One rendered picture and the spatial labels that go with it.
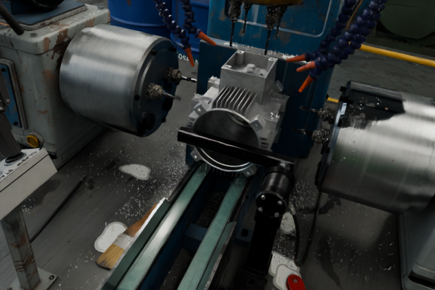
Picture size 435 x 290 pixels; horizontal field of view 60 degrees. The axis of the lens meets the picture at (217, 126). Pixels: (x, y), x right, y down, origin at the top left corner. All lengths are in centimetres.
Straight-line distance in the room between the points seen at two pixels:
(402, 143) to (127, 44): 60
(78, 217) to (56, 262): 12
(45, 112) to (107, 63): 22
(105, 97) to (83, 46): 13
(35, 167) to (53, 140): 36
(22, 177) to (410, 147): 66
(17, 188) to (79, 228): 29
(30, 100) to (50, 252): 36
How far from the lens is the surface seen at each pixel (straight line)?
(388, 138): 75
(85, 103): 92
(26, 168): 68
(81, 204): 99
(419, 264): 90
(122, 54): 87
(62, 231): 94
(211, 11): 106
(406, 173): 77
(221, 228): 76
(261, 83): 81
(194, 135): 80
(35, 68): 95
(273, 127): 80
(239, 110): 78
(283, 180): 70
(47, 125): 102
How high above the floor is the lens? 148
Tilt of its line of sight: 33 degrees down
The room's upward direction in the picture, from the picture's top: 6 degrees clockwise
